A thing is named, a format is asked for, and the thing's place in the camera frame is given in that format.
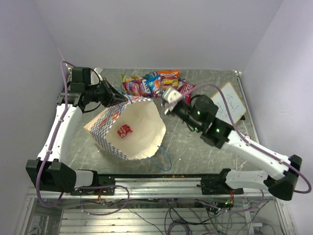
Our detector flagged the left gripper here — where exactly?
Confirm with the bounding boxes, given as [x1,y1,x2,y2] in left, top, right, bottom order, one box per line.
[86,78,128,108]

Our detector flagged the pink crisps bag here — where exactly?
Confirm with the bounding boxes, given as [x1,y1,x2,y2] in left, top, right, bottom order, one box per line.
[178,83,195,104]

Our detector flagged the purple chocolate pack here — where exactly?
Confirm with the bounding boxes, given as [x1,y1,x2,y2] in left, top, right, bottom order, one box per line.
[122,78,153,97]

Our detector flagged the purple snack pack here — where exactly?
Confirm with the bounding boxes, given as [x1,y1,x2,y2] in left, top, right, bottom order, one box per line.
[178,77,186,89]

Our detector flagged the orange snack packet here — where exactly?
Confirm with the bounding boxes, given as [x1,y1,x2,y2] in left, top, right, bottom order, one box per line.
[157,70,180,90]

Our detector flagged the blue candy packet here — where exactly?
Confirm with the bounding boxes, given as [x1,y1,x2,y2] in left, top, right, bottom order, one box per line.
[153,79,162,97]

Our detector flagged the small red candy packet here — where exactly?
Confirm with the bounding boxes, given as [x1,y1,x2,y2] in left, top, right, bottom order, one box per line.
[117,124,133,138]

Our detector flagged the blue snack packet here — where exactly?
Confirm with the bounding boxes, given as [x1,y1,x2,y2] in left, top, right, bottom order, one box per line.
[145,72,160,94]

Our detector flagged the checkered paper bag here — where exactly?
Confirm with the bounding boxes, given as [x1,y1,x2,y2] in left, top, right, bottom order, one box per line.
[84,95,166,161]

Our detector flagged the green snack packet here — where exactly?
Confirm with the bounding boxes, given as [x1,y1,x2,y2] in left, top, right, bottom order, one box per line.
[121,74,141,83]

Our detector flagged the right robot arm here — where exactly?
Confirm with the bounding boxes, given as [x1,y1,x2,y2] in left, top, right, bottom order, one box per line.
[163,93,302,201]

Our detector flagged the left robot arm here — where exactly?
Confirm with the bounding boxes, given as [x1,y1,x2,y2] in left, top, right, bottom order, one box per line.
[26,67,127,194]

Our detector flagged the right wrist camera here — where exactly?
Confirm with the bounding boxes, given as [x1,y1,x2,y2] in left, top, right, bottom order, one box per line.
[161,87,182,114]

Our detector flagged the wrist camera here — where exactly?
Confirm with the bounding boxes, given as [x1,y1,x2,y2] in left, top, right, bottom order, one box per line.
[161,87,182,114]
[90,67,103,86]

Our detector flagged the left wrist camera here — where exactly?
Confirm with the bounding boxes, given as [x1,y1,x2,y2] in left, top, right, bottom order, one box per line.
[90,67,103,86]

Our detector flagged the small whiteboard yellow frame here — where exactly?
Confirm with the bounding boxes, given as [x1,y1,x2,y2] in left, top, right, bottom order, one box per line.
[211,82,246,125]

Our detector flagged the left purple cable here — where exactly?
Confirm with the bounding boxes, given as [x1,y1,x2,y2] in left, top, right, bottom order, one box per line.
[36,61,76,208]

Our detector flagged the aluminium rail frame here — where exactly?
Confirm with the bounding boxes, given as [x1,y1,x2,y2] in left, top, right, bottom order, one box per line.
[14,70,294,235]

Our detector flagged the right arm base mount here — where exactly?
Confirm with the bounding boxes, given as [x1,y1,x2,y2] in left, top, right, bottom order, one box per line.
[197,168,244,195]

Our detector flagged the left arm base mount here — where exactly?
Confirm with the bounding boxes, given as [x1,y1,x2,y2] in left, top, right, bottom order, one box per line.
[70,176,116,196]

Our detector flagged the tangled floor cables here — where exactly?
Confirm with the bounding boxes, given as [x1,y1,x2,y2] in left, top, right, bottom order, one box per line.
[80,185,277,235]

